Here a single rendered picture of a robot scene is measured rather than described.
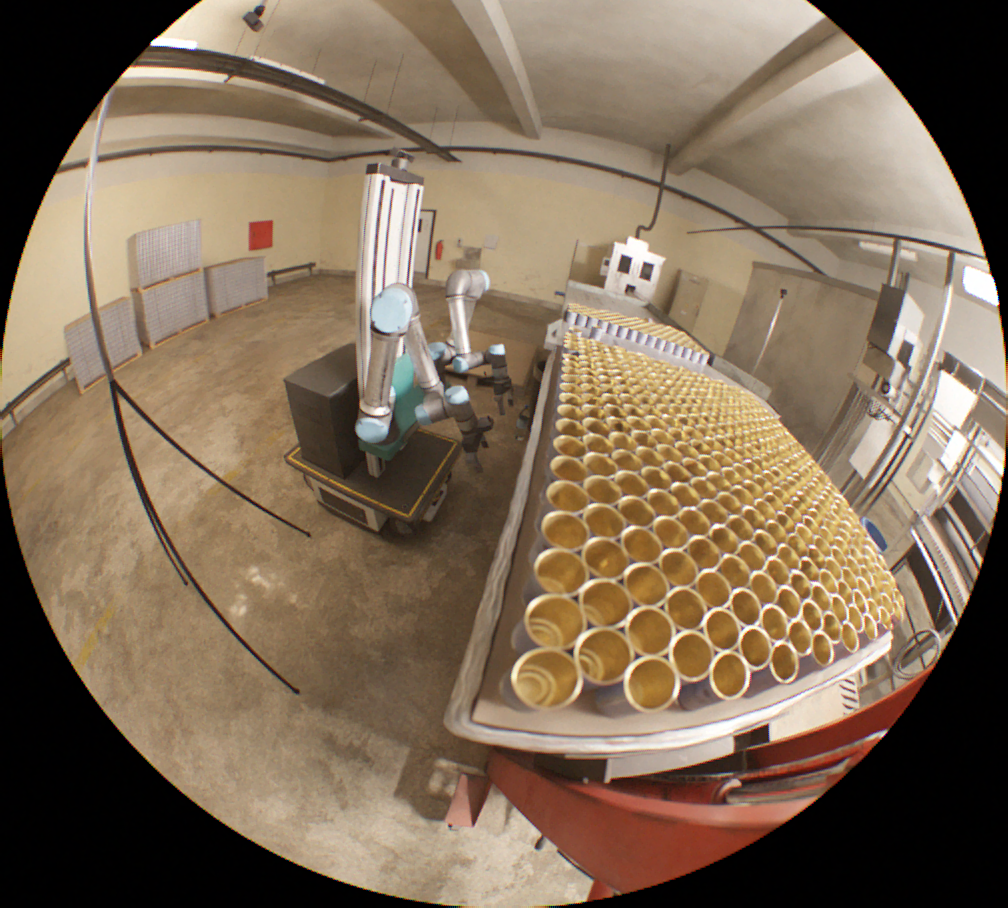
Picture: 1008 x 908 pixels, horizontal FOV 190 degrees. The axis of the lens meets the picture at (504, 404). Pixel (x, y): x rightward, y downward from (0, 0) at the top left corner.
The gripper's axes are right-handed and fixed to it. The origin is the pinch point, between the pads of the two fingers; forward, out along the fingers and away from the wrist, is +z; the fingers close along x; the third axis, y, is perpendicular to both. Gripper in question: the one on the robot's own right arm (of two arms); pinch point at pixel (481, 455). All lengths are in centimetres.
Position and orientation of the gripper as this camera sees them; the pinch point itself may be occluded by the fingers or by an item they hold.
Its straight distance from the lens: 120.1
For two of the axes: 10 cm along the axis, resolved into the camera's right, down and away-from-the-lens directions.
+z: 2.5, 7.9, 5.6
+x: -1.4, 6.0, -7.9
